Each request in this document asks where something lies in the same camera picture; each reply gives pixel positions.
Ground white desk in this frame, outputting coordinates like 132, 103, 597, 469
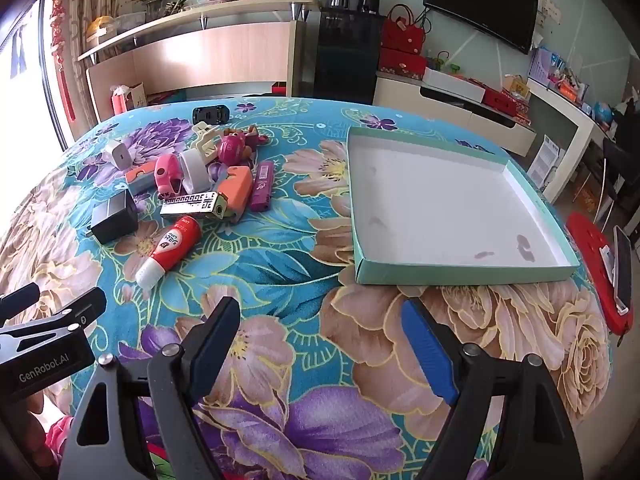
526, 79, 609, 205

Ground cream television cabinet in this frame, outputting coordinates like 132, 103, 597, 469
374, 72, 539, 157

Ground cream plastic clip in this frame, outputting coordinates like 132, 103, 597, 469
191, 122, 222, 167

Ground white flat box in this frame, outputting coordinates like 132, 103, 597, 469
421, 67, 487, 104

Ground black chair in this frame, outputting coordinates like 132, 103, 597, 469
594, 137, 640, 233

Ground red gift box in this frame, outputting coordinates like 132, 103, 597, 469
378, 49, 429, 81

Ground purple plastic stick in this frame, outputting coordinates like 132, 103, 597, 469
249, 160, 275, 213

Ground purple plastic basket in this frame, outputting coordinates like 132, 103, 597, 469
528, 47, 566, 86

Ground pink smart band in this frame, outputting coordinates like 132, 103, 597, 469
154, 155, 184, 197

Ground silver patterned harmonica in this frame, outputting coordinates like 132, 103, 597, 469
160, 191, 229, 219

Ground black wall television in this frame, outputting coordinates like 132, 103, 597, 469
422, 0, 539, 55

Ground red patterned boxes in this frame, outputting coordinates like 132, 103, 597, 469
481, 86, 534, 122

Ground black power adapter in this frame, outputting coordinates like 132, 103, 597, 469
90, 189, 139, 246

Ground black toy car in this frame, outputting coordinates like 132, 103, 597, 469
192, 106, 232, 125

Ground yellow cardboard box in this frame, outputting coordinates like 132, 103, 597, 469
502, 75, 531, 99

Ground red round stool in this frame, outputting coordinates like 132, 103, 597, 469
566, 212, 634, 335

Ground red handbag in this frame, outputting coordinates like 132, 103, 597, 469
381, 4, 427, 57

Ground white charger plug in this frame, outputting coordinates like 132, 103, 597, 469
104, 140, 132, 169

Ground orange and blue plastic toy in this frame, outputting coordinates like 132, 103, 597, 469
125, 162, 162, 196
209, 164, 254, 224

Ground wooden shelf counter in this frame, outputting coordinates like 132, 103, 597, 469
77, 0, 321, 112

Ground shallow green cardboard box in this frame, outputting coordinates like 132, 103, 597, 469
346, 126, 581, 285

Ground red and white gift bag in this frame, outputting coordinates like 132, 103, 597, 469
109, 82, 147, 116

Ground white printed carton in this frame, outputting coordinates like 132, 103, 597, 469
527, 134, 567, 187

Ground red hanging decoration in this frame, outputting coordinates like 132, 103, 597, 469
50, 0, 77, 122

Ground smartphone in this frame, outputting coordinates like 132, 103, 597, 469
612, 225, 634, 317

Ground pink puppy toy figure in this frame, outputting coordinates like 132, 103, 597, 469
216, 126, 269, 167

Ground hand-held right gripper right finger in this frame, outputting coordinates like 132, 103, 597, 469
401, 299, 585, 480

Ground red glue bottle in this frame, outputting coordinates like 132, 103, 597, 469
135, 216, 202, 290

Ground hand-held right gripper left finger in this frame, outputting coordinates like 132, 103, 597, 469
57, 296, 242, 480

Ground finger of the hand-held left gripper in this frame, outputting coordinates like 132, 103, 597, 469
47, 287, 108, 335
0, 282, 42, 324

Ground white smartwatch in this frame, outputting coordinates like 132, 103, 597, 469
180, 150, 212, 194

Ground beige curtain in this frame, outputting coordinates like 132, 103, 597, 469
64, 0, 132, 111

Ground black water dispenser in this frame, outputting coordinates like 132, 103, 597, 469
314, 0, 387, 106

